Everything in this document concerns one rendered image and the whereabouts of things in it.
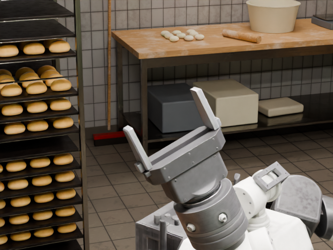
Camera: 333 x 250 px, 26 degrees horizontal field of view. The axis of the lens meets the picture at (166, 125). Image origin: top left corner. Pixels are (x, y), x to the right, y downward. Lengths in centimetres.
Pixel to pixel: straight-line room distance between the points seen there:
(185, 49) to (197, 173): 417
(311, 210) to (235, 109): 406
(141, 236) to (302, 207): 35
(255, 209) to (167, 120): 411
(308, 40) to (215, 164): 458
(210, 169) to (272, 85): 549
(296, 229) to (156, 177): 54
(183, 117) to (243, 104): 49
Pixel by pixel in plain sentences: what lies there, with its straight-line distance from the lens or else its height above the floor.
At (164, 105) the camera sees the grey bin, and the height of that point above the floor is 45.
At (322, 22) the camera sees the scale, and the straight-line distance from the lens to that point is 604.
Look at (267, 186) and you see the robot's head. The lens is 133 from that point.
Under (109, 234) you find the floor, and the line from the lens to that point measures 444.
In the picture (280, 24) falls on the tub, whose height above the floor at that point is 97.
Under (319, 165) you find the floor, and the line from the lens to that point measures 555.
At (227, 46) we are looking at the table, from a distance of 524.
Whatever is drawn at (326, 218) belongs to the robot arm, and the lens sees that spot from 158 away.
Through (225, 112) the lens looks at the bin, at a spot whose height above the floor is 35.
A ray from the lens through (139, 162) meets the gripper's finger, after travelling 96.
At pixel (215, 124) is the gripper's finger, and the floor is 173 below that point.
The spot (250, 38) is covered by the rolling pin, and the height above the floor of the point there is 93.
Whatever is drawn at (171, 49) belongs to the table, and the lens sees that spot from 514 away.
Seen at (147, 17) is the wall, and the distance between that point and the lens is 590.
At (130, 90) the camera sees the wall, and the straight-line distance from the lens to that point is 599.
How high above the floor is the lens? 204
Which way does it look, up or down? 19 degrees down
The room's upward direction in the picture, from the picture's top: straight up
